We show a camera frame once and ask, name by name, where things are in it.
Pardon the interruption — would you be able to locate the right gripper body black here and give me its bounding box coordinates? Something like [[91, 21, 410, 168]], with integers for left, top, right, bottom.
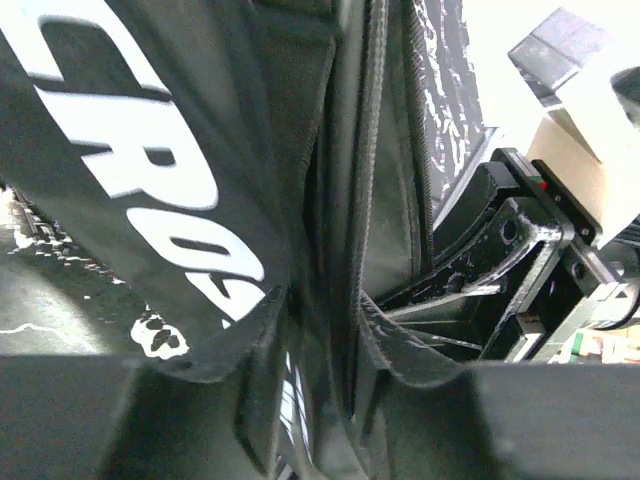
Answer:
[[479, 148, 639, 362]]

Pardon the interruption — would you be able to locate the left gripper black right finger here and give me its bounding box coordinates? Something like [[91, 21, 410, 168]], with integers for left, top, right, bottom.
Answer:
[[357, 292, 640, 480]]

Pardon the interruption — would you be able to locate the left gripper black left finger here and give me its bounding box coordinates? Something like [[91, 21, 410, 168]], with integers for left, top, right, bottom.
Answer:
[[0, 284, 291, 480]]

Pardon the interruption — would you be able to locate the black racket bag Crossway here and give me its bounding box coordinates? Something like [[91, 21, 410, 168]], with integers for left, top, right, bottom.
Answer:
[[0, 0, 436, 480]]

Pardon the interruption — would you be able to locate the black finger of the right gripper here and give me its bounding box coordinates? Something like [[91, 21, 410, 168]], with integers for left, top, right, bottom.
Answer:
[[378, 197, 565, 359], [433, 162, 520, 273]]

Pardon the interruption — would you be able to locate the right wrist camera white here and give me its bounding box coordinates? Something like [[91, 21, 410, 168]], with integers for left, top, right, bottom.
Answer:
[[508, 2, 639, 248]]

